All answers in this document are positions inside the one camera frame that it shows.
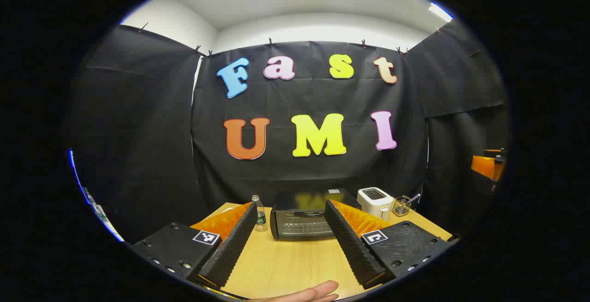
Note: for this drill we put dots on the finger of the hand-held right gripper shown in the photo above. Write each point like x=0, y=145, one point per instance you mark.
x=484, y=166

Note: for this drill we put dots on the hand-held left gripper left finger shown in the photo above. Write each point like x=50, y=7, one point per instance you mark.
x=235, y=246

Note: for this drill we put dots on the white toaster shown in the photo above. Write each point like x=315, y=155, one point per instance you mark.
x=375, y=205

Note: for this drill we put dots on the silver metal utensil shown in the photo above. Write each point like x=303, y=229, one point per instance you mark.
x=414, y=198

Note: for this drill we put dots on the clear plastic water bottle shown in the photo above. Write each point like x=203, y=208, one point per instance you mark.
x=260, y=219

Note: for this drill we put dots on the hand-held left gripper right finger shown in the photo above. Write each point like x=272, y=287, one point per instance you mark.
x=352, y=246

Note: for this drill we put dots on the small ceiling light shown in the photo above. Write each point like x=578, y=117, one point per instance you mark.
x=440, y=12

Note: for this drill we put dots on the black electric oven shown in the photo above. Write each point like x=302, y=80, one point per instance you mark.
x=299, y=228

